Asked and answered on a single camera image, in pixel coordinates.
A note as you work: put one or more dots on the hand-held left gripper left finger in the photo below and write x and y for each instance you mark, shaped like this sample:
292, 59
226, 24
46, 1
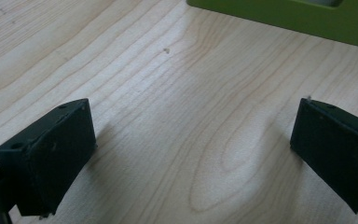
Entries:
52, 155

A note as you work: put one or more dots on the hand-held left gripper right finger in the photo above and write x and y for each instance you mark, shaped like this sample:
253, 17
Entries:
338, 149

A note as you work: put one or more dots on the green plastic box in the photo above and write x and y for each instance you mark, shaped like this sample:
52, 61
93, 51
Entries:
307, 18

